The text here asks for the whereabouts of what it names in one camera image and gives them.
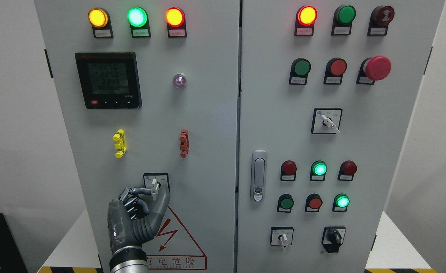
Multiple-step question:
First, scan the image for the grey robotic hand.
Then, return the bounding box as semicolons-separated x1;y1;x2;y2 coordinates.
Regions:
107;183;170;254

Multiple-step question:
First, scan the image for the green lit indicator middle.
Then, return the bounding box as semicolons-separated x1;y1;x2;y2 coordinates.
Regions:
309;160;328;181

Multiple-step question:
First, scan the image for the green push button upper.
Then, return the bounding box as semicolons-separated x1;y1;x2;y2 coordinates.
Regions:
288;58;311;85

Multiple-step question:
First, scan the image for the grey cabinet door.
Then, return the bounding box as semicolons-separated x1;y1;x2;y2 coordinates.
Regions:
237;0;444;273
35;0;240;273

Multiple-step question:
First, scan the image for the white rotary switch upper right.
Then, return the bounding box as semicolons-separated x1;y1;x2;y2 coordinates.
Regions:
311;108;343;135

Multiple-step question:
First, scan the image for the dark red indicator right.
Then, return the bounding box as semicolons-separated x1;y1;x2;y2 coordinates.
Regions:
337;160;358;181

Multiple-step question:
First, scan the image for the yellow indicator light top left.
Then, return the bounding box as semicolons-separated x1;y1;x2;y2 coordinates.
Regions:
88;7;113;38

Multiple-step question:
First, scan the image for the black selector knob switch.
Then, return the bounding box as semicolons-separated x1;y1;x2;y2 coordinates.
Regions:
321;226;346;253

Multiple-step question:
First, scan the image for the white rotary switch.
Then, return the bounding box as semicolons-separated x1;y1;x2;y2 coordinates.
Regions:
270;226;294;251
311;108;343;135

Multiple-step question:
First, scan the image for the white rotary switch door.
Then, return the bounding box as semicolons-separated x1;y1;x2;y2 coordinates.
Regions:
143;173;170;201

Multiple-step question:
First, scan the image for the clear light bulb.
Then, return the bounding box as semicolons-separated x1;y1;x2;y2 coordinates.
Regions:
172;73;188;89

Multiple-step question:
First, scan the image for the red emergency stop mushroom button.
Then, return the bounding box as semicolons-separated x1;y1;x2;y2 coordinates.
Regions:
356;55;392;85

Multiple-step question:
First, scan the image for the grey left cabinet door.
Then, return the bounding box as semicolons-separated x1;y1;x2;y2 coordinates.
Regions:
35;0;240;273

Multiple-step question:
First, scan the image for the white rotary switch lower right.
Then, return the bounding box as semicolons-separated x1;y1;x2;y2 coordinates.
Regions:
270;226;294;251

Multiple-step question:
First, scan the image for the green lit indicator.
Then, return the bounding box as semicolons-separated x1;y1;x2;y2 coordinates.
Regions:
309;160;328;181
127;6;151;38

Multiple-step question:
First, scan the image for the yellow terminal connector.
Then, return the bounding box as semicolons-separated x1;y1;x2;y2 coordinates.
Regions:
112;129;127;159

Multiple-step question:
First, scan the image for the silver door handle lock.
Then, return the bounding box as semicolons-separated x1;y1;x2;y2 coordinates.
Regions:
251;150;267;202

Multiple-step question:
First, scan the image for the red push button upper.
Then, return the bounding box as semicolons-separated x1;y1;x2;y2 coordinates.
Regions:
323;58;347;85

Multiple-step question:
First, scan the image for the red-orange indicator left door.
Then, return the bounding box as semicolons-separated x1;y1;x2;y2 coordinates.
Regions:
165;6;187;38

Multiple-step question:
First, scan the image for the red lit indicator right door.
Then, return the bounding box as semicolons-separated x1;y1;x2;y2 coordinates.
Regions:
294;5;318;37

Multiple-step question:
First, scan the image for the dark red indicator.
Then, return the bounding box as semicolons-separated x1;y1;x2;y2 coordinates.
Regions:
337;160;358;181
280;160;297;181

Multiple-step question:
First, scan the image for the red terminal connector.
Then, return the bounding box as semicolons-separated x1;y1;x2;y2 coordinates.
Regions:
179;129;190;158

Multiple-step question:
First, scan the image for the red push button lower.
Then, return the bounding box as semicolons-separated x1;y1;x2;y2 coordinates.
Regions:
304;193;323;212

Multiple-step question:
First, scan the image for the dark red buzzer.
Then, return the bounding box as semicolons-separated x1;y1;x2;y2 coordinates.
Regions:
367;5;395;36

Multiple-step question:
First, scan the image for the grey right cabinet door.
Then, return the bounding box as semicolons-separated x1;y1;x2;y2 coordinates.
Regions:
237;0;444;273

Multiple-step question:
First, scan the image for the green lit indicator top left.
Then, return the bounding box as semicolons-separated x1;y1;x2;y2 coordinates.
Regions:
127;6;151;38

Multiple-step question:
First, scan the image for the black digital power meter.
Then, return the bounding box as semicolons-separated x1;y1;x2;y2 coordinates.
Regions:
75;52;142;109

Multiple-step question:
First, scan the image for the green unlit indicator top right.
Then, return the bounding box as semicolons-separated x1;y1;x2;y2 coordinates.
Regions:
331;5;356;36

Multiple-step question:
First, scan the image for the dark red indicator left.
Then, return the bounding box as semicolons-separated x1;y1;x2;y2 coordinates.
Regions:
280;160;297;181

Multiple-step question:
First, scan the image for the green lit push button lower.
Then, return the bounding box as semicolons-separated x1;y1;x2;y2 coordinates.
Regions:
332;193;350;212

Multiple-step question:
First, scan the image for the red push button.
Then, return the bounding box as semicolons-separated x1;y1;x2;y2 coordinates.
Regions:
304;193;323;212
323;58;347;85

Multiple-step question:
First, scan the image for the red electric warning sticker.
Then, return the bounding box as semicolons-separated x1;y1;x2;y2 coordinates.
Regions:
143;207;207;271

